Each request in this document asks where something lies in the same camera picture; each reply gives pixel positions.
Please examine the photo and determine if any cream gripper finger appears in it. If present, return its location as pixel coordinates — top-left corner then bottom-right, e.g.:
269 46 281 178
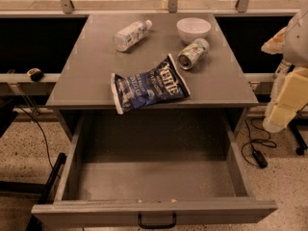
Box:
263 103 296 133

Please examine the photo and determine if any blue chip bag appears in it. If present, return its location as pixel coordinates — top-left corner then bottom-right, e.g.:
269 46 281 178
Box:
111 54 191 115

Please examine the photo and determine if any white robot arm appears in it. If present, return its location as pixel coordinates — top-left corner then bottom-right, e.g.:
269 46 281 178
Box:
261 5 308 133

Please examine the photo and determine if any grey open top drawer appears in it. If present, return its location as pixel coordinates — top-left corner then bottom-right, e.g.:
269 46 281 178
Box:
32 109 277 228

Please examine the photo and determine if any black stand base right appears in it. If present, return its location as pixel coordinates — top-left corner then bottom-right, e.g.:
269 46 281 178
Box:
289 118 308 156

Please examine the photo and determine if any green soda can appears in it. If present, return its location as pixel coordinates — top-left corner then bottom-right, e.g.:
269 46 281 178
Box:
177 38 210 70

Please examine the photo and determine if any white bowl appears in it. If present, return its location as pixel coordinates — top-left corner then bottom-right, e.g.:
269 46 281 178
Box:
177 17 212 44

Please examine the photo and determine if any clear plastic water bottle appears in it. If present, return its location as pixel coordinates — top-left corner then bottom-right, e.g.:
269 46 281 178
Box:
113 20 152 52

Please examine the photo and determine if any black yellow tape measure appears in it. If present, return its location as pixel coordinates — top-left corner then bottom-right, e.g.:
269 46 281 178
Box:
27 68 44 82

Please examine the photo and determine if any black stand leg left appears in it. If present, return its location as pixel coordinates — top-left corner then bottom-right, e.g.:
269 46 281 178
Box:
25 153 66 231

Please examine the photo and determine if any black power cable with adapter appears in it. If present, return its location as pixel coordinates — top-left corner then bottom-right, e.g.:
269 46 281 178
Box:
241 116 278 169

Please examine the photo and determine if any black drawer handle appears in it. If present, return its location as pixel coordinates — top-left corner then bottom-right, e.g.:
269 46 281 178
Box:
138 214 177 230

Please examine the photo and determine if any black cable left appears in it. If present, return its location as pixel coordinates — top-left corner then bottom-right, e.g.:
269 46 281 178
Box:
13 103 62 179

